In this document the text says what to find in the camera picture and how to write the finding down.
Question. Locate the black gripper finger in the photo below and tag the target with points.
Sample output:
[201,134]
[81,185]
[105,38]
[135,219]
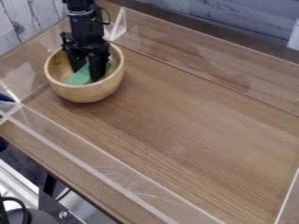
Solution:
[77,59]
[98,65]

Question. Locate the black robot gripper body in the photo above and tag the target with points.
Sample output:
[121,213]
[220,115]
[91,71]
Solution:
[85,41]

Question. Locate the green rectangular block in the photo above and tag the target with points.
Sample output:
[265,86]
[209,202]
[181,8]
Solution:
[82,77]

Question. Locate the light wooden bowl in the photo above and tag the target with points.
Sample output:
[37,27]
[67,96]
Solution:
[75,86]

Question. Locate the blue object at left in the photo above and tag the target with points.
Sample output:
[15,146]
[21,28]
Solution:
[6,98]

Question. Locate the black metal table leg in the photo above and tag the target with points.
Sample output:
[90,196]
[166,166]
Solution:
[50,185]

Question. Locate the white object at right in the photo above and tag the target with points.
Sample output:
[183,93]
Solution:
[294,37]

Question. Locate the clear acrylic tray wall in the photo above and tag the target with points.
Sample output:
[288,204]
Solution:
[193,144]

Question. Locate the black metal bracket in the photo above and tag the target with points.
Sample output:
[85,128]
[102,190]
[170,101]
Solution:
[57,210]

